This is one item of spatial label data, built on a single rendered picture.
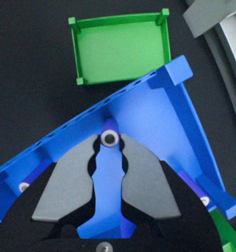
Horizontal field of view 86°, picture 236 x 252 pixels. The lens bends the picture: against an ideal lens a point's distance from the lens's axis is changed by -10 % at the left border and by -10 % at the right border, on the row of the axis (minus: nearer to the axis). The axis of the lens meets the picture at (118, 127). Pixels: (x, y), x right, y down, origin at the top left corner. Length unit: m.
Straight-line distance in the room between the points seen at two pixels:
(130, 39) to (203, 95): 0.34
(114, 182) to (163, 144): 0.10
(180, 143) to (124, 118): 0.09
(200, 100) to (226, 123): 0.16
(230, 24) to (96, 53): 0.42
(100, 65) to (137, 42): 0.15
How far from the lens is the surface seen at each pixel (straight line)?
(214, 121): 0.66
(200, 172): 0.27
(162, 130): 0.21
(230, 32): 0.53
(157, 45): 0.56
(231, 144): 0.75
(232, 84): 0.65
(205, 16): 0.56
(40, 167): 0.21
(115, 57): 0.53
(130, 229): 0.23
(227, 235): 0.34
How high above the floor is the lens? 0.52
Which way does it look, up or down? 77 degrees down
